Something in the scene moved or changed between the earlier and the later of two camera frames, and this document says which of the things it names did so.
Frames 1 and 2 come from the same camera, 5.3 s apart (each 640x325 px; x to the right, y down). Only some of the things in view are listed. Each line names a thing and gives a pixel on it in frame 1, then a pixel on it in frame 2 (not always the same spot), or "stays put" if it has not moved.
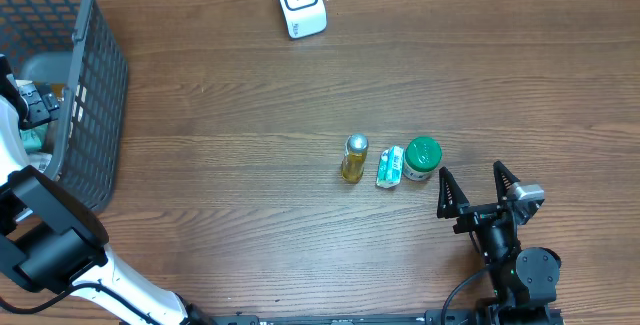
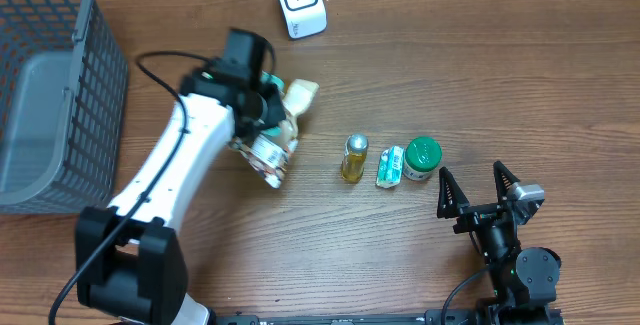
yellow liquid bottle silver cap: [355, 149] stays put
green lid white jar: [422, 155] stays put
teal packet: [33, 137] -> [268, 78]
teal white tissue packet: [390, 168] stays put
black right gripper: [482, 216] stays put
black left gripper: [43, 105] -> [277, 115]
